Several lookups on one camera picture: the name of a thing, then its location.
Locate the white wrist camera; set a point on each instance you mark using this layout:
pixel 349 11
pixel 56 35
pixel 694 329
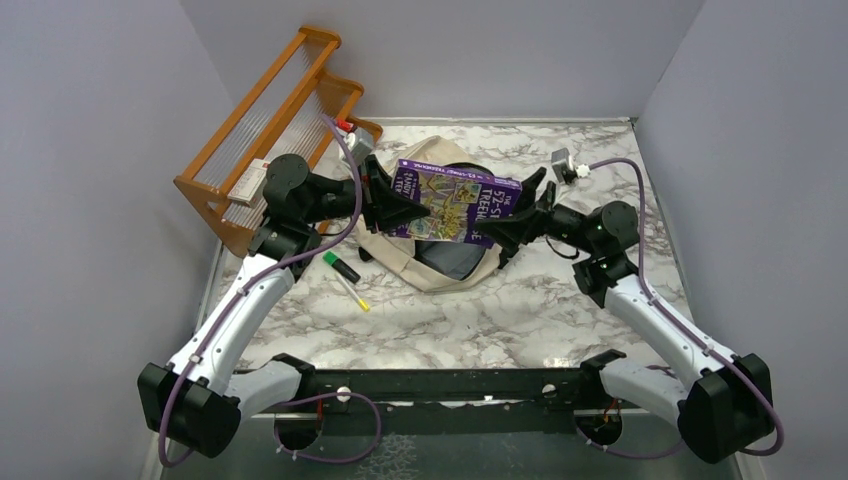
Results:
pixel 566 170
pixel 360 143

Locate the beige canvas backpack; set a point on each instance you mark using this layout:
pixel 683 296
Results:
pixel 430 266

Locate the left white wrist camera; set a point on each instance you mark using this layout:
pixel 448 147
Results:
pixel 360 143

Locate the white yellow marker pen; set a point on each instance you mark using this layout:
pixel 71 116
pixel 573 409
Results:
pixel 350 290

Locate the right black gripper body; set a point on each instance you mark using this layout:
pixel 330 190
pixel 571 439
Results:
pixel 565 224

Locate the green black highlighter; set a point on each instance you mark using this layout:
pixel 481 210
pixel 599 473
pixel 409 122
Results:
pixel 341 267

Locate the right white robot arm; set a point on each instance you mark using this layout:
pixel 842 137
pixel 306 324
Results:
pixel 720 402

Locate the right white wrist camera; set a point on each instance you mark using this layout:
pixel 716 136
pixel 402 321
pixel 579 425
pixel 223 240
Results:
pixel 566 170

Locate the white red small box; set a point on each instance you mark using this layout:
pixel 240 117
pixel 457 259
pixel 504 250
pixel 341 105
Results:
pixel 248 188

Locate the black metal base frame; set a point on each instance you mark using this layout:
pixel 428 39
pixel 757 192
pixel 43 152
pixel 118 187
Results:
pixel 406 402

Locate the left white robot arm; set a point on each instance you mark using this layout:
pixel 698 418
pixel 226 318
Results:
pixel 279 253

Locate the orange wooden shelf rack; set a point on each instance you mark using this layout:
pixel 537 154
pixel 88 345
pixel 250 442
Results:
pixel 283 109

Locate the purple treehouse book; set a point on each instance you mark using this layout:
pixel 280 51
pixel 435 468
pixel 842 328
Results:
pixel 456 199

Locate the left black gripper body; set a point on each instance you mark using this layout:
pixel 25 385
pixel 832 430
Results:
pixel 336 199

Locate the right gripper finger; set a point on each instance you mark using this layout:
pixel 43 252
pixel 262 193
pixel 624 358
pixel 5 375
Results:
pixel 521 228
pixel 529 186

